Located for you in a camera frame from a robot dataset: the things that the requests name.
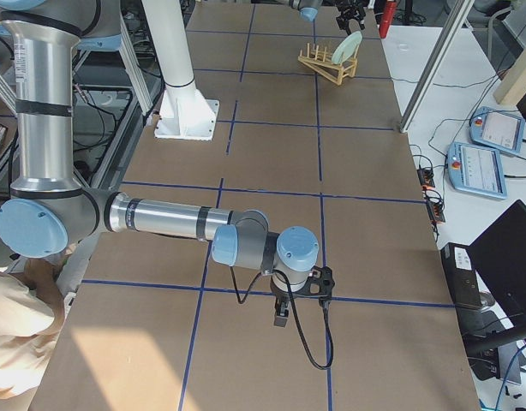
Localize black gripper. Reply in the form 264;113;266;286
270;273;302;328
336;0;366;30

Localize pale green round plate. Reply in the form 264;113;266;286
331;31;362;64

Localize red cylinder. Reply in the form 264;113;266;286
379;0;397;39

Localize wooden dish rack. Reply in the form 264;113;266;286
297;44;358;86

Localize black usb hub left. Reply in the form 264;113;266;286
417;167;435;189

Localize black usb hub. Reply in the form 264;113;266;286
417;167;435;189
426;199;445;223

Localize teach pendant far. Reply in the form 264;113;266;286
469;106;526;155

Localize teach pendant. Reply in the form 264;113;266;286
469;106;526;155
446;142;507;200

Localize black computer box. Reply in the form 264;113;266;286
440;242;482;310

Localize black usb hub right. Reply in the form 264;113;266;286
426;199;445;223

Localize teach pendant near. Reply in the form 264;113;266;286
446;142;507;200

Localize black monitor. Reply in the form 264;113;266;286
465;200;526;355

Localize person in beige clothes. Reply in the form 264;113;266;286
0;253;69;400

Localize black camera cable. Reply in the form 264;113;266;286
229;265;335;370

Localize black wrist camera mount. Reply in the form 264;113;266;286
293;266;335;302

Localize grey aluminium frame post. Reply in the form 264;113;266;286
399;0;475;133

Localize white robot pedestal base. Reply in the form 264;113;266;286
142;0;219;140

